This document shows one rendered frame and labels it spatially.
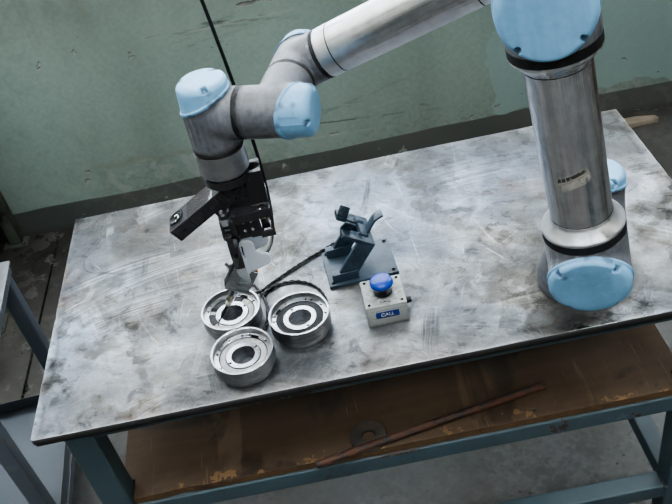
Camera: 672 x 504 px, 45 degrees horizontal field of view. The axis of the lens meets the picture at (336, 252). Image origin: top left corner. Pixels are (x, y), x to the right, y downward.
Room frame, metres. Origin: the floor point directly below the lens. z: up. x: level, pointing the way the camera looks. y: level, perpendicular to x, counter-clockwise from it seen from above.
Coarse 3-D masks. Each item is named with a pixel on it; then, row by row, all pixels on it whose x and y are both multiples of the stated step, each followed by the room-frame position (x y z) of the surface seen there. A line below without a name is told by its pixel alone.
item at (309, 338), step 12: (288, 300) 1.05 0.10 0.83; (300, 300) 1.05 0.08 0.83; (312, 300) 1.04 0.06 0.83; (324, 300) 1.02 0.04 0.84; (288, 312) 1.03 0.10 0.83; (300, 312) 1.03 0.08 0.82; (312, 312) 1.01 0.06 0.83; (276, 324) 1.00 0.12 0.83; (288, 324) 1.00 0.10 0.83; (324, 324) 0.97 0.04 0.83; (276, 336) 0.98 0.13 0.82; (288, 336) 0.96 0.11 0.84; (300, 336) 0.96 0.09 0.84; (312, 336) 0.96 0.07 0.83; (324, 336) 0.98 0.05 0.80; (300, 348) 0.96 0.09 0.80
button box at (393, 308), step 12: (396, 276) 1.04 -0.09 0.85; (396, 288) 1.01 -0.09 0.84; (372, 300) 0.99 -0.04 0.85; (384, 300) 0.99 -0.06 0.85; (396, 300) 0.98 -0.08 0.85; (408, 300) 1.01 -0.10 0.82; (372, 312) 0.98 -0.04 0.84; (384, 312) 0.98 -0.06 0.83; (396, 312) 0.98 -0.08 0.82; (408, 312) 0.98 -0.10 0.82; (372, 324) 0.98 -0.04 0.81; (384, 324) 0.98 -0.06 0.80
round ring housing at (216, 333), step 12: (216, 300) 1.09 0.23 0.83; (252, 300) 1.07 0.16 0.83; (204, 312) 1.07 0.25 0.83; (216, 312) 1.06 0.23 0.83; (228, 312) 1.07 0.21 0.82; (240, 312) 1.07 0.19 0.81; (204, 324) 1.03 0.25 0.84; (228, 324) 1.03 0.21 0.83; (252, 324) 1.02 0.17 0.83; (216, 336) 1.01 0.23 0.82
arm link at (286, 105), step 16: (288, 64) 1.06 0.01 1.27; (272, 80) 1.02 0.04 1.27; (288, 80) 1.02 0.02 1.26; (304, 80) 1.04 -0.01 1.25; (240, 96) 1.00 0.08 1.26; (256, 96) 0.99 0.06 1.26; (272, 96) 0.99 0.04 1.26; (288, 96) 0.98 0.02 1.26; (304, 96) 0.97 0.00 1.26; (240, 112) 0.99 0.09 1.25; (256, 112) 0.98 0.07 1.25; (272, 112) 0.97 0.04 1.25; (288, 112) 0.96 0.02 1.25; (304, 112) 0.96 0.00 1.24; (320, 112) 1.00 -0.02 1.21; (240, 128) 0.98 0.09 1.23; (256, 128) 0.97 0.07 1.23; (272, 128) 0.97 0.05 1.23; (288, 128) 0.96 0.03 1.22; (304, 128) 0.96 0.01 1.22
